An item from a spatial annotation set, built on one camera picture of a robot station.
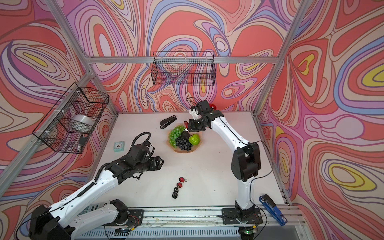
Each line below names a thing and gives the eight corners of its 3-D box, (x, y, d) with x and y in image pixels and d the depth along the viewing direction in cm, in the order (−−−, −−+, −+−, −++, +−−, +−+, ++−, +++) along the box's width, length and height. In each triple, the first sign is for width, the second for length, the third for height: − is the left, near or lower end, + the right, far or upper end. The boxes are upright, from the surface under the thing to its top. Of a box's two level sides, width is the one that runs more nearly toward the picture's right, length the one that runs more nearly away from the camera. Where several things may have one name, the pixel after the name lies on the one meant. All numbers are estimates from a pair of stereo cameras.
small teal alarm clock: (113, 151, 101) (111, 149, 98) (116, 144, 105) (114, 141, 102) (123, 151, 101) (121, 148, 98) (126, 144, 105) (124, 141, 102)
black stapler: (161, 129, 112) (159, 125, 108) (158, 127, 113) (157, 122, 110) (177, 120, 118) (176, 115, 114) (174, 117, 120) (174, 113, 116)
